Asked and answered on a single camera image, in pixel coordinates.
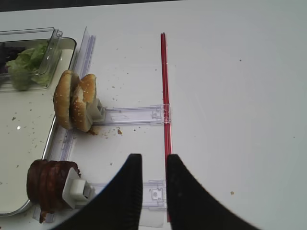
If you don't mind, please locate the green lettuce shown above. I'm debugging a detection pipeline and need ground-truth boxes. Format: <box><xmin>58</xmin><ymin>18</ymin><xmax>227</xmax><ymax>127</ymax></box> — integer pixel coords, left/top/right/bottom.
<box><xmin>6</xmin><ymin>43</ymin><xmax>50</xmax><ymax>91</ymax></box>

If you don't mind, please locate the clear bun rail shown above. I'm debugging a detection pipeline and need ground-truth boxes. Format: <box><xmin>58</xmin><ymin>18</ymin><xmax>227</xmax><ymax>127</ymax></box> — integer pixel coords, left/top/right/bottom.
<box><xmin>93</xmin><ymin>104</ymin><xmax>171</xmax><ymax>126</ymax></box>

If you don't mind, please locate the clear plastic salad container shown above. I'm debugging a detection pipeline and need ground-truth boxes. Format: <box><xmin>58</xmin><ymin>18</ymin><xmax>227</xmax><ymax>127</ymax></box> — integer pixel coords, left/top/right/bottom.
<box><xmin>0</xmin><ymin>27</ymin><xmax>63</xmax><ymax>92</ymax></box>

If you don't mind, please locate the sesame bun top rear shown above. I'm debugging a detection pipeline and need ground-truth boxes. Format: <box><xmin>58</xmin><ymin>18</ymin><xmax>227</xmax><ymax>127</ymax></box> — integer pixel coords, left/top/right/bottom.
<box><xmin>70</xmin><ymin>74</ymin><xmax>96</xmax><ymax>132</ymax></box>

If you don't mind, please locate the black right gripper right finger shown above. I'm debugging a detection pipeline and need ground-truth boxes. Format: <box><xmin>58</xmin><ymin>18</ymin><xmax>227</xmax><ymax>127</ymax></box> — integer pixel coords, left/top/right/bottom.
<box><xmin>166</xmin><ymin>154</ymin><xmax>257</xmax><ymax>230</ymax></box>

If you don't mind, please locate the clear right tray divider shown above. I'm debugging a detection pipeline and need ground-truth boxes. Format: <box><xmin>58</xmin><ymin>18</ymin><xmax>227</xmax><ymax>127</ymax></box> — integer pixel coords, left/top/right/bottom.
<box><xmin>47</xmin><ymin>29</ymin><xmax>96</xmax><ymax>161</ymax></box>

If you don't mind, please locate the white bun pusher block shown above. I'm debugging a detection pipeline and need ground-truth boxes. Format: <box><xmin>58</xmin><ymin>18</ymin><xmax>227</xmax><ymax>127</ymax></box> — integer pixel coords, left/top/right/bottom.
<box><xmin>86</xmin><ymin>99</ymin><xmax>106</xmax><ymax>132</ymax></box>

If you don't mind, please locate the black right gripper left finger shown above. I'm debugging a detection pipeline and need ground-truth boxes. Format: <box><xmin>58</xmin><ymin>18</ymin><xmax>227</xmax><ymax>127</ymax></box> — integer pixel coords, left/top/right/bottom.
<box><xmin>55</xmin><ymin>154</ymin><xmax>142</xmax><ymax>230</ymax></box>

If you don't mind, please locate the sesame bun top front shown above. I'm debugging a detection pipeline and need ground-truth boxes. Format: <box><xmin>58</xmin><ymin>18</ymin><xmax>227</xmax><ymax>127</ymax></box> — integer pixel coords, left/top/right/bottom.
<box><xmin>53</xmin><ymin>70</ymin><xmax>72</xmax><ymax>130</ymax></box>

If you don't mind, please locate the purple cabbage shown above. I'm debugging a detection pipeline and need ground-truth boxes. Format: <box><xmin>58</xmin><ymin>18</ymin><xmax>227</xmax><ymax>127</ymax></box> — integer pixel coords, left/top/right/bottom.
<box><xmin>0</xmin><ymin>43</ymin><xmax>20</xmax><ymax>74</ymax></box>

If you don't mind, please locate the dark meat patties stack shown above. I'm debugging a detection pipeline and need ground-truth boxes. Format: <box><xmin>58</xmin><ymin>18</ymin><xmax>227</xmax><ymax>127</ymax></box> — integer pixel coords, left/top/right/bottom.
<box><xmin>26</xmin><ymin>160</ymin><xmax>80</xmax><ymax>223</ymax></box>

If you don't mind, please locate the sesame bun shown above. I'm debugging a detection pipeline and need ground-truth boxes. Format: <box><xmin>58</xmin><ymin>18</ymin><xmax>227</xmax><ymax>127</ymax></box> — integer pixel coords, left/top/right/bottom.
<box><xmin>70</xmin><ymin>74</ymin><xmax>96</xmax><ymax>132</ymax></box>
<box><xmin>53</xmin><ymin>70</ymin><xmax>72</xmax><ymax>130</ymax></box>

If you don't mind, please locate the red strip right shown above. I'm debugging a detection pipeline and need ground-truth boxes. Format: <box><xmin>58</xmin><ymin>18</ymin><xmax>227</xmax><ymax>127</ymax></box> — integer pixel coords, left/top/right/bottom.
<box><xmin>160</xmin><ymin>32</ymin><xmax>173</xmax><ymax>222</ymax></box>

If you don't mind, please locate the metal tray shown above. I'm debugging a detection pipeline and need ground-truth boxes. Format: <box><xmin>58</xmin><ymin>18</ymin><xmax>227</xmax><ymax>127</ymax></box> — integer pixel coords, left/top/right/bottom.
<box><xmin>0</xmin><ymin>37</ymin><xmax>76</xmax><ymax>217</ymax></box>

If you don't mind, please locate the clear patty rail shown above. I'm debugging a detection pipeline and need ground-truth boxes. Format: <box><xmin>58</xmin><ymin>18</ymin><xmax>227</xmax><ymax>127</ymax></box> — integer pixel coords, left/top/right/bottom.
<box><xmin>32</xmin><ymin>180</ymin><xmax>167</xmax><ymax>228</ymax></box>

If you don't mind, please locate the white patty pusher block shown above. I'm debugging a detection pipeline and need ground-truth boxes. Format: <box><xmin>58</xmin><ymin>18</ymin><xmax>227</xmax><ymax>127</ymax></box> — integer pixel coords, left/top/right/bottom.
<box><xmin>62</xmin><ymin>168</ymin><xmax>95</xmax><ymax>209</ymax></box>

